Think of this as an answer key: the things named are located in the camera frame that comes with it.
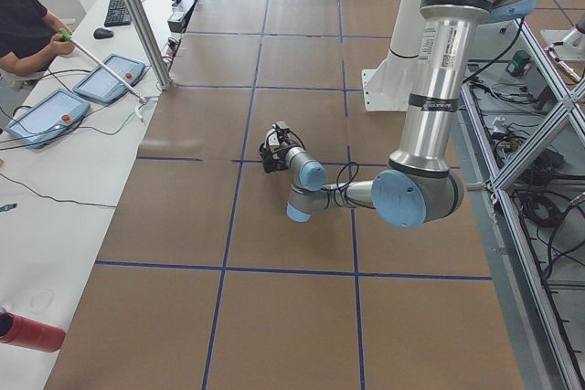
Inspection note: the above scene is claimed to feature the near blue teach pendant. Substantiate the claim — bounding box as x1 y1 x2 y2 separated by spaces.
5 89 90 148

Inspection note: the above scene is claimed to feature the green handled reacher stick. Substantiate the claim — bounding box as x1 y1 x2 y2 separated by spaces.
58 28 150 122

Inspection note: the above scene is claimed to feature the black computer mouse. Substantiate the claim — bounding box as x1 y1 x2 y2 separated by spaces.
93 27 114 40

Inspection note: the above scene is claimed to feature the person's hand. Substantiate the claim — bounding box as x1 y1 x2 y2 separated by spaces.
48 33 75 56

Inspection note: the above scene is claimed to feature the person in black shirt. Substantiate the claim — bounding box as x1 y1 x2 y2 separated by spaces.
1 0 71 77

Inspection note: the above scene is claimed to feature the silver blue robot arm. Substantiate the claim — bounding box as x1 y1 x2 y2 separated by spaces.
261 0 537 228

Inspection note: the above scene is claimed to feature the black keyboard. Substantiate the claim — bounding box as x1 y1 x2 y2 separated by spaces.
104 0 132 27

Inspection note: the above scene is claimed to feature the white mug black handle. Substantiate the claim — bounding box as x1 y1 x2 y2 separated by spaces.
259 129 281 158

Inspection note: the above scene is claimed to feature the red bottle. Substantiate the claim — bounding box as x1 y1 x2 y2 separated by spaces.
1 312 66 353

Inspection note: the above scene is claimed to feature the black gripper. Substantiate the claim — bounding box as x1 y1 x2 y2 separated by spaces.
261 152 288 174

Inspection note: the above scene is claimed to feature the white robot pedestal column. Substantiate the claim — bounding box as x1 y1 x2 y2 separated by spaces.
362 0 425 111

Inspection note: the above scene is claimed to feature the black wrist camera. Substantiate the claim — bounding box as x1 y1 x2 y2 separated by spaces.
270 121 292 145

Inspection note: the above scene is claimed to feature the blue teach pendant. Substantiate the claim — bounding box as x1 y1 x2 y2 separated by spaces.
73 54 146 104
5 89 90 148

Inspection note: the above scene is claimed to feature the far blue teach pendant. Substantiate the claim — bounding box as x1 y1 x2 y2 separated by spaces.
73 54 146 104

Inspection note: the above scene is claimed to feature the aluminium frame post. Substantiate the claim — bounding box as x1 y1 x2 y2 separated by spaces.
124 0 172 90

